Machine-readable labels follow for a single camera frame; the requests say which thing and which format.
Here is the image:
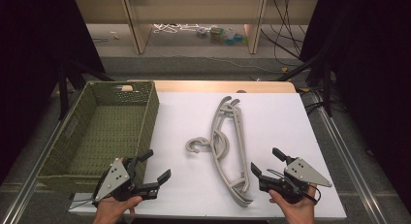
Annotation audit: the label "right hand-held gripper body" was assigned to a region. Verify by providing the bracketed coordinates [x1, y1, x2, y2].
[258, 156, 333, 206]

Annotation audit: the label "dark curtain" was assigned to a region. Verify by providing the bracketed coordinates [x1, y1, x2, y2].
[299, 0, 411, 206]
[0, 0, 106, 186]

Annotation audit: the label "thin grey gripper cable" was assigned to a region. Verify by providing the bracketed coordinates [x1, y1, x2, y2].
[68, 198, 99, 212]

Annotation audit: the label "colourful plastic toys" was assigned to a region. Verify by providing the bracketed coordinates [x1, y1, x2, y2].
[195, 24, 249, 47]

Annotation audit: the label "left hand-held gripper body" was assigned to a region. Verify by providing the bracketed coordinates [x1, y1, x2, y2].
[92, 156, 160, 207]

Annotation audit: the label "beige wooden shelf frame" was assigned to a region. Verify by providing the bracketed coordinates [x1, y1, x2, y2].
[75, 0, 319, 55]

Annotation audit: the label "white cord bundle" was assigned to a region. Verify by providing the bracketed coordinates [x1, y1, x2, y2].
[152, 22, 202, 35]

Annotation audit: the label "thin white floor cable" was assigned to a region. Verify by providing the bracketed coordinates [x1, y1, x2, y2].
[174, 53, 283, 75]

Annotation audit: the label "grey plastic clothes hanger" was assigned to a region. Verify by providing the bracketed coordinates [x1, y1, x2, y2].
[185, 95, 250, 195]
[211, 99, 254, 208]
[209, 98, 252, 203]

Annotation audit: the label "aluminium rail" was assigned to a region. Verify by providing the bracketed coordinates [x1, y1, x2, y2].
[0, 120, 67, 224]
[314, 106, 384, 224]

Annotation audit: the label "person's right hand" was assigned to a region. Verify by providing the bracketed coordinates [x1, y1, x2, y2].
[268, 184, 320, 224]

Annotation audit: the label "light wooden table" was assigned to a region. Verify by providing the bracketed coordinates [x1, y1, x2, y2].
[121, 80, 298, 94]

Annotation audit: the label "green woven basket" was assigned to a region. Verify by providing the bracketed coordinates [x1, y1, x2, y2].
[36, 80, 160, 193]

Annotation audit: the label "black metal stand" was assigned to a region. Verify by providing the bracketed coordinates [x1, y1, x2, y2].
[276, 53, 334, 117]
[57, 58, 114, 121]

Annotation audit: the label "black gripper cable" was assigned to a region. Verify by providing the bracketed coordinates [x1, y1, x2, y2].
[266, 168, 323, 206]

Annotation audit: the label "person's left hand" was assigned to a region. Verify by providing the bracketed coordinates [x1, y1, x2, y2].
[92, 195, 144, 224]

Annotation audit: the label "black cable bundle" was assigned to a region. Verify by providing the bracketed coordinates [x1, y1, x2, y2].
[260, 0, 312, 67]

